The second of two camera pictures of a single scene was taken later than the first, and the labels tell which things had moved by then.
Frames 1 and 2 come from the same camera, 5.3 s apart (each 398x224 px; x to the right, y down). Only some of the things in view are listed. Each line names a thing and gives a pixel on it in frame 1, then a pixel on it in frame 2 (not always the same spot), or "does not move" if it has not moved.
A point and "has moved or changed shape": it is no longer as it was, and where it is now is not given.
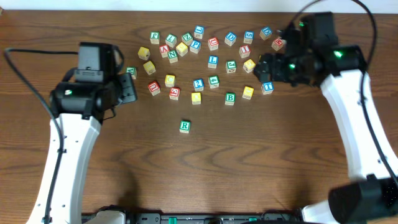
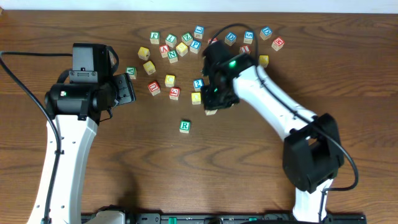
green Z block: [187, 38] does not move
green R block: [185, 126] does not move
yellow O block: [248, 93] has moved or changed shape
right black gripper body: [286, 68] to [217, 98]
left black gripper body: [128, 88] does not move
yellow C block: [170, 80] does not move
